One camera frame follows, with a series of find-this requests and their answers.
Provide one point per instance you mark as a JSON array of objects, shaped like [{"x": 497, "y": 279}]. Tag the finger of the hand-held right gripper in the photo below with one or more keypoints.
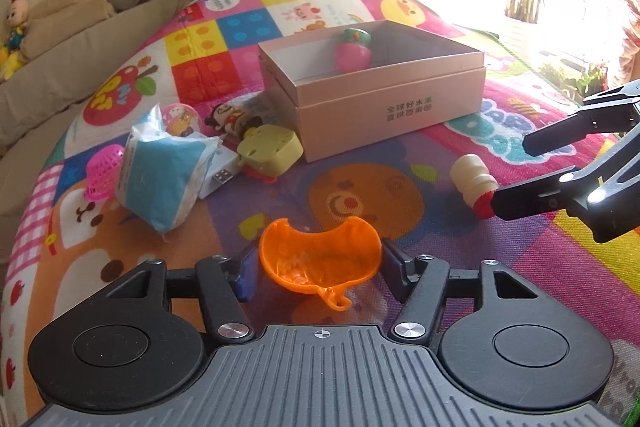
[
  {"x": 525, "y": 202},
  {"x": 550, "y": 137}
]

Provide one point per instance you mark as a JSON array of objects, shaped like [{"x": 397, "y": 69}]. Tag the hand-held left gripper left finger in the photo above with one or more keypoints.
[{"x": 244, "y": 282}]

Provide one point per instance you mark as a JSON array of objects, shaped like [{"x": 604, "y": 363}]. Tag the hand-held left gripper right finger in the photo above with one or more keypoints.
[{"x": 388, "y": 263}]

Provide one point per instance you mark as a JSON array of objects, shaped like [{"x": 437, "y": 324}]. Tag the cream toy bottle red cap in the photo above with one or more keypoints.
[{"x": 472, "y": 174}]

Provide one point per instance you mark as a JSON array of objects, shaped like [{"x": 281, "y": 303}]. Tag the orange plastic toy bowl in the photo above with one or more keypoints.
[{"x": 320, "y": 264}]

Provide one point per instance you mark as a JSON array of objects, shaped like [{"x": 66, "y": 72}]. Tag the white usb charger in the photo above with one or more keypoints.
[{"x": 220, "y": 167}]

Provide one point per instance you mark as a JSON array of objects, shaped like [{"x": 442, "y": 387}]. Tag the blue and white packet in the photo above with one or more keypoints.
[{"x": 160, "y": 177}]

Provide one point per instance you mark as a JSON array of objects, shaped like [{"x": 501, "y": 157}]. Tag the beige cardboard box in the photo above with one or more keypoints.
[{"x": 375, "y": 127}]

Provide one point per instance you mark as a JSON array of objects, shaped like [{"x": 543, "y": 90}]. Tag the yellow plastic toy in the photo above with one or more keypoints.
[{"x": 270, "y": 144}]

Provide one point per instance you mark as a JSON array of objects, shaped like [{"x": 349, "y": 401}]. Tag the small doll figurine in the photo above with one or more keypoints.
[{"x": 230, "y": 119}]

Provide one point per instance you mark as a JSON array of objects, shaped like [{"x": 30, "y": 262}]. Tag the pink capsule ball toy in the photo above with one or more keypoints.
[{"x": 180, "y": 122}]

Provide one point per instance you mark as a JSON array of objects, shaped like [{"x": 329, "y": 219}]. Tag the pink toy basket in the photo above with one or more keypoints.
[{"x": 102, "y": 172}]

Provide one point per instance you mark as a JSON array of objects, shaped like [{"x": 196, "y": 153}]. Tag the pink and green toy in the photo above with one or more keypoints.
[{"x": 352, "y": 54}]

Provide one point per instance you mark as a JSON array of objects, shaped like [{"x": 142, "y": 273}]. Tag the colourful cartoon play mat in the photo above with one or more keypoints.
[{"x": 350, "y": 197}]

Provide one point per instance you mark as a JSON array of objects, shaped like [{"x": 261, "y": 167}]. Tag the beige sofa seat cushion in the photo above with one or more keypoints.
[{"x": 25, "y": 177}]

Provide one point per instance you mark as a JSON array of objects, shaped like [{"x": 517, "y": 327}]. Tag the beige sofa back cushion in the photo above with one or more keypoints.
[{"x": 75, "y": 57}]

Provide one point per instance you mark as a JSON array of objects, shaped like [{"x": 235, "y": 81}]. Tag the yellow plush toy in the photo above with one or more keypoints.
[{"x": 11, "y": 63}]

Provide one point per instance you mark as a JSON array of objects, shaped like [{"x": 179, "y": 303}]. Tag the cream pillow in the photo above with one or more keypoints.
[{"x": 65, "y": 7}]

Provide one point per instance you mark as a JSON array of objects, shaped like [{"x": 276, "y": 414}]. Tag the cartoon boy doll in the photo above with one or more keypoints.
[{"x": 16, "y": 24}]

